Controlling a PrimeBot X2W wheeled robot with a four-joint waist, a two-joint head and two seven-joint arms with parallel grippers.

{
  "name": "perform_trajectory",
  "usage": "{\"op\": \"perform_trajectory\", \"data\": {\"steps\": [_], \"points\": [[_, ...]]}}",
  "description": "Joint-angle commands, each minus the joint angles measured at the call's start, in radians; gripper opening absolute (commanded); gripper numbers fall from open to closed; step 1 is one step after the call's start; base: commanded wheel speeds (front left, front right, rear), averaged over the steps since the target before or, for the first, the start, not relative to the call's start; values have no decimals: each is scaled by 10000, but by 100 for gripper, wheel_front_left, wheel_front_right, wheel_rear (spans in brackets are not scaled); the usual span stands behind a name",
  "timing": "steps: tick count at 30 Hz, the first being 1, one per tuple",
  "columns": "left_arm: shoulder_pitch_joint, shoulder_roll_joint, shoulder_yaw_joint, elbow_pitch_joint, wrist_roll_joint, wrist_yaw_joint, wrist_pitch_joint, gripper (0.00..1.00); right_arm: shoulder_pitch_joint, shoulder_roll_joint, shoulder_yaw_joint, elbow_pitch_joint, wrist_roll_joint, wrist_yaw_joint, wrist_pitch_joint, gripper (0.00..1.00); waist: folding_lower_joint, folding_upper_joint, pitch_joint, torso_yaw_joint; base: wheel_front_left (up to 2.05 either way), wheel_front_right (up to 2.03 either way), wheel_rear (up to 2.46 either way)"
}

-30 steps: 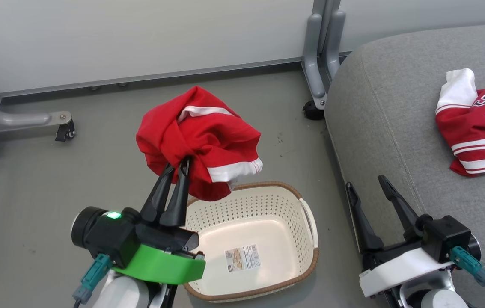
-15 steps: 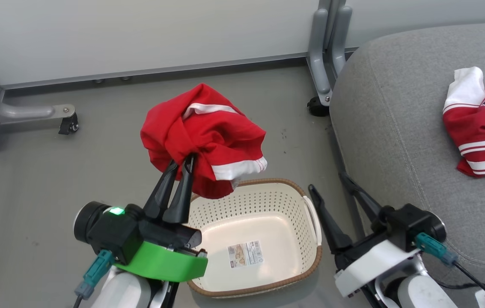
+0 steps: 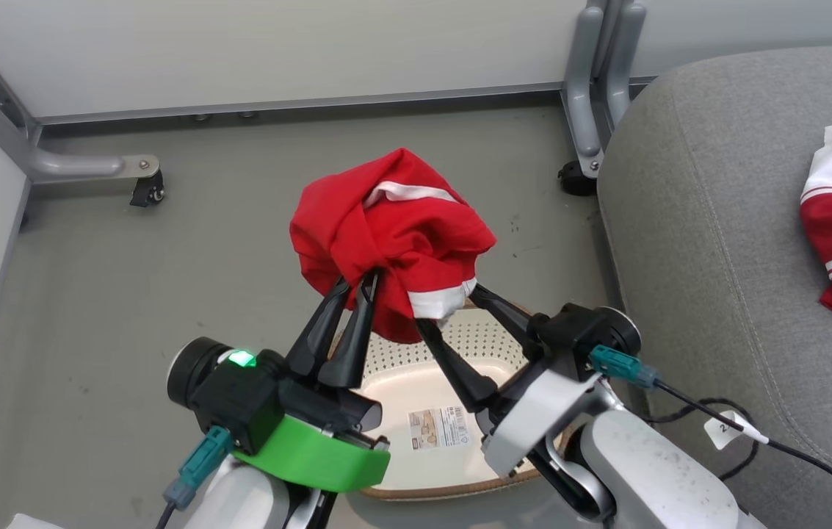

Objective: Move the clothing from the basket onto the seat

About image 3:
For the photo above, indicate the grey partition foot with bracket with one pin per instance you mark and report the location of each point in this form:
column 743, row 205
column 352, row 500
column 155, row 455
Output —
column 70, row 165

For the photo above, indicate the paper label sticker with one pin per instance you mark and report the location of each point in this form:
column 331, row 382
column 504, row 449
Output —
column 439, row 427

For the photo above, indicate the grey partition bottom rail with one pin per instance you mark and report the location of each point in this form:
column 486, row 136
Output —
column 298, row 103

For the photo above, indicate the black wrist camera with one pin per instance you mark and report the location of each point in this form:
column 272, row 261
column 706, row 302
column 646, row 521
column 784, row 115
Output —
column 232, row 397
column 584, row 330

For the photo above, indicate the red garment with white band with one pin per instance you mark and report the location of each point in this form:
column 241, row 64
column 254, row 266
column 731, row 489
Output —
column 379, row 235

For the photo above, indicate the black caster wheel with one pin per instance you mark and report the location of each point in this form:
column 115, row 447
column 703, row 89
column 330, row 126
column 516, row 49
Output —
column 576, row 178
column 147, row 189

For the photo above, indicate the grey fabric sofa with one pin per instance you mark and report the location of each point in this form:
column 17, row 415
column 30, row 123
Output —
column 739, row 257

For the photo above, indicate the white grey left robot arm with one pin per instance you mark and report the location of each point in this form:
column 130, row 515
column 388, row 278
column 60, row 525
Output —
column 247, row 499

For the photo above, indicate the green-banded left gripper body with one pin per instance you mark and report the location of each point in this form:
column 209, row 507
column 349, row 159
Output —
column 313, row 455

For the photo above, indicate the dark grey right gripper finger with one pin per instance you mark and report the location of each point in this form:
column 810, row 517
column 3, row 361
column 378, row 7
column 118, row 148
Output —
column 507, row 319
column 456, row 371

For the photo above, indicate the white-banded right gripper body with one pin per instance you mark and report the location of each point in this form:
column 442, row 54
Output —
column 540, row 411

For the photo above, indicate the grey double-post partition foot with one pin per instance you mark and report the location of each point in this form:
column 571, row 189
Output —
column 588, row 95

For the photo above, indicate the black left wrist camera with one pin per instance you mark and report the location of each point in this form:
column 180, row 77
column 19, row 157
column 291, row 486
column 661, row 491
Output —
column 232, row 397

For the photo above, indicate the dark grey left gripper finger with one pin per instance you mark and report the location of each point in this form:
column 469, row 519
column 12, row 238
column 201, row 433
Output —
column 320, row 330
column 353, row 345

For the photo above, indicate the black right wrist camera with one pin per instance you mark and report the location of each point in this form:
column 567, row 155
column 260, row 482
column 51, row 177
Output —
column 584, row 330

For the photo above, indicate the white perforated laundry basket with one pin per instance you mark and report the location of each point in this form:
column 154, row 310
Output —
column 408, row 382

